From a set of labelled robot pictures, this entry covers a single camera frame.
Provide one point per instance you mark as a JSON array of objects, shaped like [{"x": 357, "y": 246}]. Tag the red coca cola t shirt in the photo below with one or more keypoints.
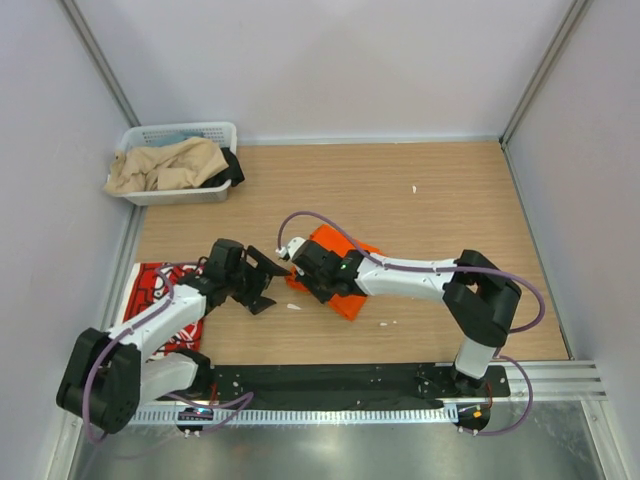
[{"x": 144, "y": 288}]

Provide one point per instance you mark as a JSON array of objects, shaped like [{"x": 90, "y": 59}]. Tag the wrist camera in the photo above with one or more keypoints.
[
  {"x": 310, "y": 259},
  {"x": 224, "y": 260}
]

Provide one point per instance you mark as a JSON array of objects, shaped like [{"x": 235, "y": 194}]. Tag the beige t shirt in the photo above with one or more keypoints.
[{"x": 183, "y": 165}]

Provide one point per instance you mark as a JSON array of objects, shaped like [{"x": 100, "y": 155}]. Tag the aluminium frame rail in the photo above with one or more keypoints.
[{"x": 546, "y": 380}]

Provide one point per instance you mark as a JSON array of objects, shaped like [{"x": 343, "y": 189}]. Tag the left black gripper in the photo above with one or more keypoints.
[{"x": 260, "y": 279}]

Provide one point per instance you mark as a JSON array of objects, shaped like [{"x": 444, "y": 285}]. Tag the white slotted cable duct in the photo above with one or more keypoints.
[{"x": 181, "y": 415}]

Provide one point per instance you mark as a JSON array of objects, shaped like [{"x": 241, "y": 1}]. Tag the orange t shirt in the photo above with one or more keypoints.
[{"x": 343, "y": 300}]

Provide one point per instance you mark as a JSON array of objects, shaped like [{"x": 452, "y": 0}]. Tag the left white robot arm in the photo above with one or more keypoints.
[{"x": 111, "y": 373}]

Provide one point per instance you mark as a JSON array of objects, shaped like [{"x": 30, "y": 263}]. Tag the black t shirt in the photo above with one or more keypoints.
[{"x": 233, "y": 173}]

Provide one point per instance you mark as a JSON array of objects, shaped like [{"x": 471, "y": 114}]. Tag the white plastic basket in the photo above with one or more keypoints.
[{"x": 222, "y": 132}]

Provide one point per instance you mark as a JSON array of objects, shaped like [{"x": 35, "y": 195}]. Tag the light blue cloth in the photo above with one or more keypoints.
[{"x": 174, "y": 138}]

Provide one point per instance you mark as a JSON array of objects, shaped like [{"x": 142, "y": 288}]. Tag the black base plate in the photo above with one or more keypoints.
[{"x": 385, "y": 387}]

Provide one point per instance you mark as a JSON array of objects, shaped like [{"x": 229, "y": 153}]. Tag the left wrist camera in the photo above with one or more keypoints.
[{"x": 224, "y": 260}]

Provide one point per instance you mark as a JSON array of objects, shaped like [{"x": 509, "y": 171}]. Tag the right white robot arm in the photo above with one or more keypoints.
[{"x": 480, "y": 299}]

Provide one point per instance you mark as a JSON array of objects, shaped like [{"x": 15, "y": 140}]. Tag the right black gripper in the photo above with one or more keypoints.
[{"x": 322, "y": 296}]

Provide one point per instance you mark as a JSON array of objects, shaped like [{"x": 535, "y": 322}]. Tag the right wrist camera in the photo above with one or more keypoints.
[{"x": 310, "y": 259}]

